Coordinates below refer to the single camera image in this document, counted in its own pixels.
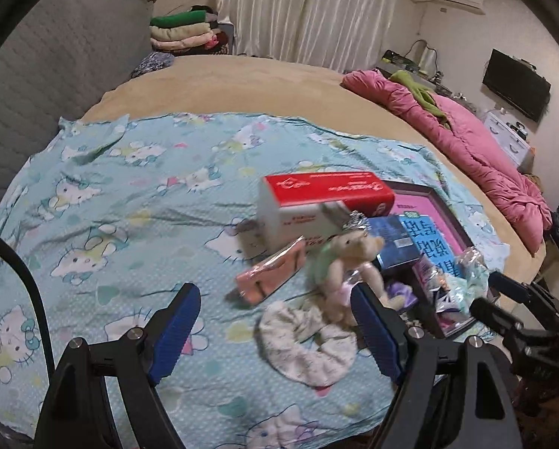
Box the pink tissue packet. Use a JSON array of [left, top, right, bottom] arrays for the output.
[[235, 238, 306, 308]]

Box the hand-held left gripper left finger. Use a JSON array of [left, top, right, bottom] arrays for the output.
[[34, 283, 202, 449]]

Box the purple and white packet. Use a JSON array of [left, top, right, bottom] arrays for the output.
[[429, 285, 474, 326]]

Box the white curtain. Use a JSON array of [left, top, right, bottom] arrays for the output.
[[214, 0, 404, 76]]

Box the cluttered dresser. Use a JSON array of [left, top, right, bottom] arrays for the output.
[[382, 40, 449, 87]]

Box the white floral scrunchie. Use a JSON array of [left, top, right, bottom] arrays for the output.
[[256, 300, 357, 387]]

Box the black cable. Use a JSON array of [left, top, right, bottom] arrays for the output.
[[0, 224, 56, 384]]

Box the dark blue box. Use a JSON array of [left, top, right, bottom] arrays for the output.
[[367, 215, 423, 274]]

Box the bed with beige sheet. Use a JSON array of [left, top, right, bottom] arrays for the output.
[[80, 54, 549, 272]]

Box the teddy bear with silver crown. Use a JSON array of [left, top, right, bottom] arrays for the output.
[[308, 213, 388, 326]]

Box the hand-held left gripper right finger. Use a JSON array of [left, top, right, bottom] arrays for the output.
[[349, 283, 516, 449]]

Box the black wall television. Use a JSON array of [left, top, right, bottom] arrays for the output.
[[482, 48, 552, 123]]

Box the pink book with blue label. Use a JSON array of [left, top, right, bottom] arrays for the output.
[[394, 196, 470, 281]]

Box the green cloth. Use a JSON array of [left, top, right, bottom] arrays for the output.
[[389, 69, 451, 125]]

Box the grey quilted headboard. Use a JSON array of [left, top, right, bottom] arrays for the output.
[[0, 0, 152, 225]]

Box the stack of folded clothes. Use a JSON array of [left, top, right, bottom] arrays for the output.
[[149, 6, 236, 56]]

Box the pink quilt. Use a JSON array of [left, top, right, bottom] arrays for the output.
[[340, 69, 554, 258]]

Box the dark floral pillow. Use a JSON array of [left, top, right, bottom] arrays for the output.
[[131, 51, 175, 78]]

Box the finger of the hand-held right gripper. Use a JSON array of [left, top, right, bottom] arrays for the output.
[[470, 297, 556, 351], [489, 271, 559, 333]]

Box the green floral tissue packet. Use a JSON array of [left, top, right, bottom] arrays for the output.
[[448, 264, 492, 312]]

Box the white drawer cabinet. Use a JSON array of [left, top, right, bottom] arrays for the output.
[[483, 107, 535, 174]]

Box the red and white tissue box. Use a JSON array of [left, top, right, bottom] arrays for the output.
[[257, 171, 396, 253]]

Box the blue cartoon cat printed blanket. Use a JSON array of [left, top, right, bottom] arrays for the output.
[[0, 111, 511, 449]]

